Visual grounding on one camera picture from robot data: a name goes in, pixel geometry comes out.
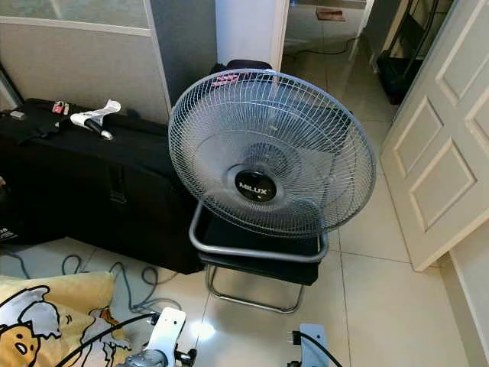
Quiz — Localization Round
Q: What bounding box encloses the grey Milux floor fan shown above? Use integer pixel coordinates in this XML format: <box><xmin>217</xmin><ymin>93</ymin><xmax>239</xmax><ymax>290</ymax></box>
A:
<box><xmin>168</xmin><ymin>69</ymin><xmax>378</xmax><ymax>238</ymax></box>

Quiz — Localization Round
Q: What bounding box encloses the white panelled door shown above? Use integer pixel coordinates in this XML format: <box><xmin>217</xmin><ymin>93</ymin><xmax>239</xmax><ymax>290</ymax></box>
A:
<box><xmin>381</xmin><ymin>0</ymin><xmax>489</xmax><ymax>272</ymax></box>

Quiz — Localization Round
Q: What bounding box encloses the black chair grey frame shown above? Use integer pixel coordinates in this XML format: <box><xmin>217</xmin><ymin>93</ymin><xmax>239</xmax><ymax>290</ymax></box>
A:
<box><xmin>188</xmin><ymin>200</ymin><xmax>329</xmax><ymax>314</ymax></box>

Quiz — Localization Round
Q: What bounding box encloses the red-brown floor mat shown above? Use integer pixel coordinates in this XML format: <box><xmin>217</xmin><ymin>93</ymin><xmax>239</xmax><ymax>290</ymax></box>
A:
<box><xmin>315</xmin><ymin>6</ymin><xmax>348</xmax><ymax>22</ymax></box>

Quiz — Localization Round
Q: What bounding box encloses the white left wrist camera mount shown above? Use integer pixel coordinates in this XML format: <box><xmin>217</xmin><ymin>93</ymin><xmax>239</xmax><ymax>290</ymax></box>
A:
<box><xmin>147</xmin><ymin>308</ymin><xmax>189</xmax><ymax>359</ymax></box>

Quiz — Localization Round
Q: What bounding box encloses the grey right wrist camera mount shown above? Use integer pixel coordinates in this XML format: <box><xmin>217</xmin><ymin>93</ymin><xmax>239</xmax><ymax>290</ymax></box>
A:
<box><xmin>296</xmin><ymin>323</ymin><xmax>331</xmax><ymax>367</ymax></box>

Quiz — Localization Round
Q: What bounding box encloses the black and pink bag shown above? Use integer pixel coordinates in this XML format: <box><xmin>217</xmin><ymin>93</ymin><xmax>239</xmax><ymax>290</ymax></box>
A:
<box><xmin>209</xmin><ymin>59</ymin><xmax>274</xmax><ymax>83</ymax></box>

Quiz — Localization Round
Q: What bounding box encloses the large black fabric case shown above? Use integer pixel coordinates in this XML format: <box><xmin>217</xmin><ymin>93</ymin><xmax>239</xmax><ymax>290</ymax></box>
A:
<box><xmin>0</xmin><ymin>98</ymin><xmax>206</xmax><ymax>274</ymax></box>

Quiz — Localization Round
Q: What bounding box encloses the grey floor cable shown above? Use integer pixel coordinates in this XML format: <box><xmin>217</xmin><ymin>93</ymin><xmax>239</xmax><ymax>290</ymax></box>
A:
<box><xmin>61</xmin><ymin>254</ymin><xmax>165</xmax><ymax>314</ymax></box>

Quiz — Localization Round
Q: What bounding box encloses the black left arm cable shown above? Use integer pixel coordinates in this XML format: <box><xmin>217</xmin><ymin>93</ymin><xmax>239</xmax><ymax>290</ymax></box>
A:
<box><xmin>53</xmin><ymin>311</ymin><xmax>161</xmax><ymax>367</ymax></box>

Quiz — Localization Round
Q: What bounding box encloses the black bag white print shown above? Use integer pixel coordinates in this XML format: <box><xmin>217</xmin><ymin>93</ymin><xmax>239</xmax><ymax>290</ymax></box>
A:
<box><xmin>0</xmin><ymin>218</ymin><xmax>25</xmax><ymax>244</ymax></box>

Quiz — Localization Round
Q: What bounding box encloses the black bag with frame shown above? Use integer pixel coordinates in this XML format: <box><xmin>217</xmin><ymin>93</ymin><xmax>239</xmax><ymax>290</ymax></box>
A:
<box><xmin>376</xmin><ymin>0</ymin><xmax>441</xmax><ymax>106</ymax></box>

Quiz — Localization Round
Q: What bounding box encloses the grey sliding wardrobe door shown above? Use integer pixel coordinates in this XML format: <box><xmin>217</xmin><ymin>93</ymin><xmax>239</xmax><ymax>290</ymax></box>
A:
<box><xmin>0</xmin><ymin>0</ymin><xmax>170</xmax><ymax>125</ymax></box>

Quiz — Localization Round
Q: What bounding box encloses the yellow egg cartoon blanket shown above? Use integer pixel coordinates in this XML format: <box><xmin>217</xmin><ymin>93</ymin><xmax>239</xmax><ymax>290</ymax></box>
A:
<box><xmin>0</xmin><ymin>271</ymin><xmax>134</xmax><ymax>367</ymax></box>

